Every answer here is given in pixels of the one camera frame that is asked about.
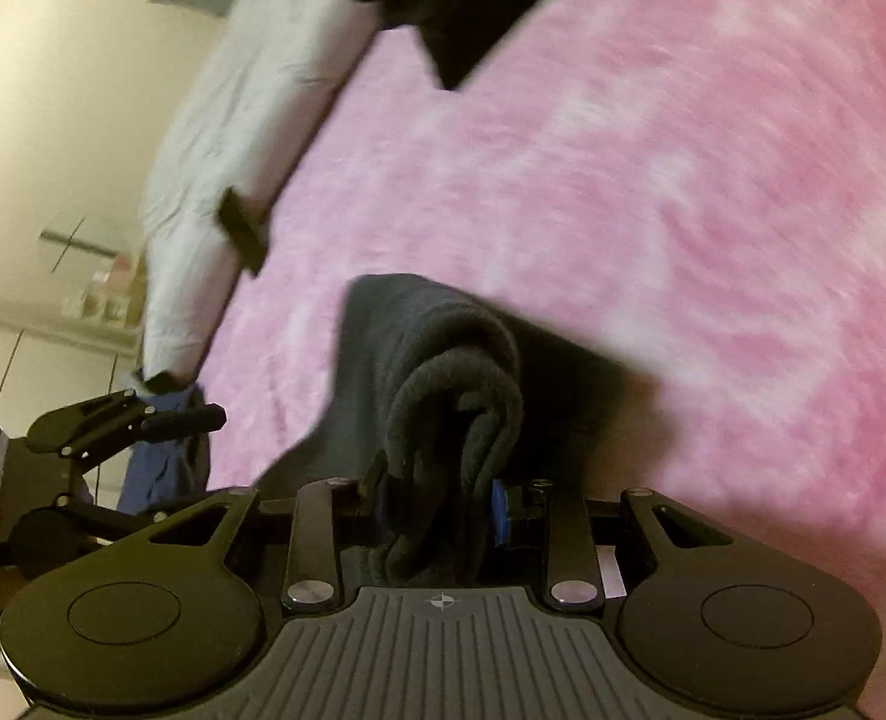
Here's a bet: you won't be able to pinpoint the pink rose blanket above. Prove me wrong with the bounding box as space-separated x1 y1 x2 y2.
197 0 886 720

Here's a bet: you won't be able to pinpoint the black fleece pants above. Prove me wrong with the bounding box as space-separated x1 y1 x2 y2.
256 273 658 587

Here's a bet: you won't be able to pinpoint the cream desktop shelf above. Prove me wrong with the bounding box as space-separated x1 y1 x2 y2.
61 252 148 330

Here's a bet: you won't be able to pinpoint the cream wardrobe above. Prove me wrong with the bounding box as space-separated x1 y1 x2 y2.
0 287 145 511

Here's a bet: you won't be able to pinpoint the grey striped duvet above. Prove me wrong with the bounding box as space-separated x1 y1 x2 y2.
139 0 378 382

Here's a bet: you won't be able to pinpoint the pile of dark clothes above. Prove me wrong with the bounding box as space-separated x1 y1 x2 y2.
116 369 210 515

